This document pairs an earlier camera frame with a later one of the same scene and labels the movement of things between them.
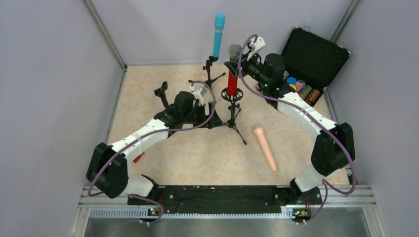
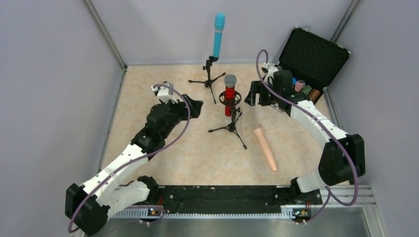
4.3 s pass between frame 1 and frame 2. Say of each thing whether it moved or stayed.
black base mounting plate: stayed
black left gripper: moved
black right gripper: moved
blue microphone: stayed
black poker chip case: stayed
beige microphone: stayed
